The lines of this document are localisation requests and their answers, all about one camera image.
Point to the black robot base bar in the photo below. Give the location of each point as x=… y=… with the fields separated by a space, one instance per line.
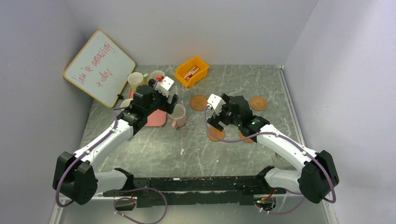
x=155 y=191

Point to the whiteboard with yellow frame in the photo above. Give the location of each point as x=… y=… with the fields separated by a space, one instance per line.
x=100 y=69

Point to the pink plastic tray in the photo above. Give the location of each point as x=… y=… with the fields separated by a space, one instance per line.
x=157 y=118

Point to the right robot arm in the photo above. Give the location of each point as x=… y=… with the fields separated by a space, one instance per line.
x=314 y=175

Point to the yellow plastic bin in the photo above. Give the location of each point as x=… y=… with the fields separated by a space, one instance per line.
x=184 y=68

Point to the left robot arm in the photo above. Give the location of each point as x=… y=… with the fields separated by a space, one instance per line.
x=76 y=177

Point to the red white marker pens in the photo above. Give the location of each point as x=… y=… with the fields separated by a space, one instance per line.
x=191 y=73

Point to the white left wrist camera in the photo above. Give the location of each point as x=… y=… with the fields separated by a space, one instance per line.
x=164 y=86

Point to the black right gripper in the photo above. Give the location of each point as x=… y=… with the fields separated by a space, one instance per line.
x=224 y=107

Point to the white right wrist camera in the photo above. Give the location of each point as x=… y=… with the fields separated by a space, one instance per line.
x=216 y=103

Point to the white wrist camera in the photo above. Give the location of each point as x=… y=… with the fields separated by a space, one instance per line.
x=216 y=103
x=164 y=86

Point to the pink mug white inside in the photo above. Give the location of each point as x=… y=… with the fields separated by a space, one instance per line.
x=178 y=116

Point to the woven rattan coaster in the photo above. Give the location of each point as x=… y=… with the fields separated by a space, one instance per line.
x=198 y=102

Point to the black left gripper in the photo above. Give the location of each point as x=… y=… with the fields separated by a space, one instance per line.
x=166 y=106

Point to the orange patterned coaster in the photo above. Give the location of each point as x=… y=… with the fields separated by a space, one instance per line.
x=245 y=138
x=258 y=103

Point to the light wooden round coaster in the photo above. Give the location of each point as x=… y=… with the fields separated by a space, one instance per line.
x=214 y=134

